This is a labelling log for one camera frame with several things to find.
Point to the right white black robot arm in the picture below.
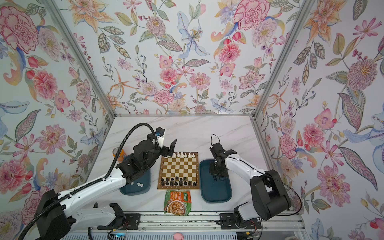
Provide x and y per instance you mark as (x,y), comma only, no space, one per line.
(269,194)

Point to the white pawns in bin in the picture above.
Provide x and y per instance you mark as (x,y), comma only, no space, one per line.
(138,184)

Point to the white chess piece row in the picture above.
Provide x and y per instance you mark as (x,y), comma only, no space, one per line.
(184,155)

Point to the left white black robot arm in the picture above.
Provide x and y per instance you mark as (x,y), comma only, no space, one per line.
(60,213)

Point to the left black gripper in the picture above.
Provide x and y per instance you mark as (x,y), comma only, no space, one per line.
(165,149)

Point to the left teal plastic bin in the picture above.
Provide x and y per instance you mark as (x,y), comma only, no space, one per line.
(136,186)

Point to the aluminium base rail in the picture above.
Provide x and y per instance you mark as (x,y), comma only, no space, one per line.
(202,221)

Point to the black chess piece rows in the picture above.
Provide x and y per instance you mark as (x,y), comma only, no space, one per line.
(177,182)

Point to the instant noodle snack packet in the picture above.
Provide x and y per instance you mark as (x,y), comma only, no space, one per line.
(178,203)

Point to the pink round object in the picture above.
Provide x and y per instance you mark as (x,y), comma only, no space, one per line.
(178,236)

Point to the teal plastic bin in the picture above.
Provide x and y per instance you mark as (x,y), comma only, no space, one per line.
(214,189)
(136,186)

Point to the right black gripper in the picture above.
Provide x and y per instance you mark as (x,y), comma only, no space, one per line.
(212,172)

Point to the wooden chess board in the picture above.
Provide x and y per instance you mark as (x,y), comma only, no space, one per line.
(179,167)

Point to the right teal plastic bin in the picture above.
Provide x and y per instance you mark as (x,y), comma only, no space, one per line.
(214,189)

